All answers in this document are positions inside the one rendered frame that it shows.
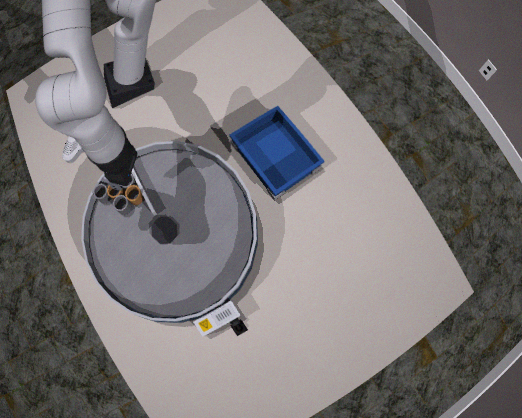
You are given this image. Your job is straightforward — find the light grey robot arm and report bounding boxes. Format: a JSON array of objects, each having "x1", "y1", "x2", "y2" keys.
[{"x1": 35, "y1": 0, "x2": 156, "y2": 151}]

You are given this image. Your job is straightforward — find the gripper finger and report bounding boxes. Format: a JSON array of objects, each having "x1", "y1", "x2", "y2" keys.
[{"x1": 103, "y1": 176, "x2": 123, "y2": 191}]

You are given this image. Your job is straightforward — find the grey metal bushing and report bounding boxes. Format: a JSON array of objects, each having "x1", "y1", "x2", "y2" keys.
[
  {"x1": 113, "y1": 195, "x2": 132, "y2": 215},
  {"x1": 93, "y1": 184, "x2": 111, "y2": 203},
  {"x1": 121, "y1": 174, "x2": 137, "y2": 191}
]

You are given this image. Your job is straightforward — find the bronze bushing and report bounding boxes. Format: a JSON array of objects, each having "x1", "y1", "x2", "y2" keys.
[
  {"x1": 125, "y1": 185, "x2": 144, "y2": 205},
  {"x1": 107, "y1": 185, "x2": 125, "y2": 200}
]

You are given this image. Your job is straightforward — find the blue square tray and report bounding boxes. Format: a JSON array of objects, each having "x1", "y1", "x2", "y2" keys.
[{"x1": 230, "y1": 108, "x2": 325, "y2": 200}]

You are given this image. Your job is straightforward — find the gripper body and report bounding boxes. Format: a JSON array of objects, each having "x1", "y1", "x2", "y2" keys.
[{"x1": 62, "y1": 120, "x2": 137, "y2": 186}]

